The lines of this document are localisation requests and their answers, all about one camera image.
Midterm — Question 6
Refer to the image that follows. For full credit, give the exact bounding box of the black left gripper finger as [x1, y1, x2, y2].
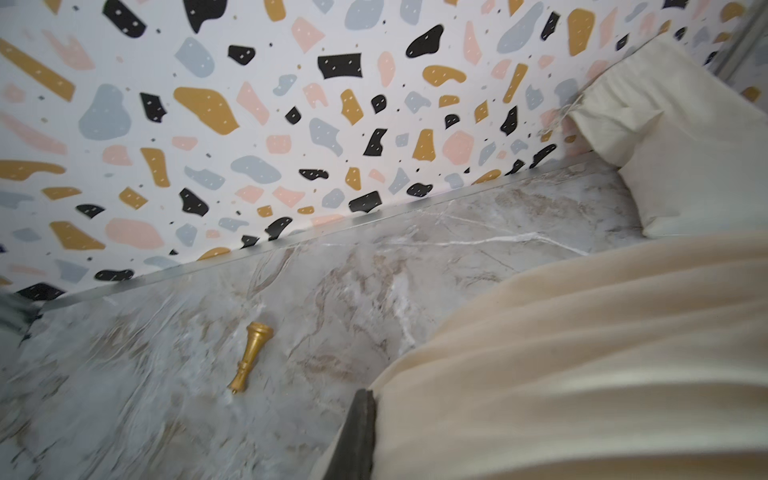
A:
[323, 389, 377, 480]

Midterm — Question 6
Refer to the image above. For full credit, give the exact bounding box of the closed cream cloth bag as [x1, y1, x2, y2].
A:
[568, 35, 767, 238]

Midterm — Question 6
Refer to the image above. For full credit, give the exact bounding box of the gold chess piece far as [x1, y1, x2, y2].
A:
[228, 322, 274, 394]

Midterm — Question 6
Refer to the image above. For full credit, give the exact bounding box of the aluminium corner post right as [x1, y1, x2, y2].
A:
[708, 1, 767, 83]

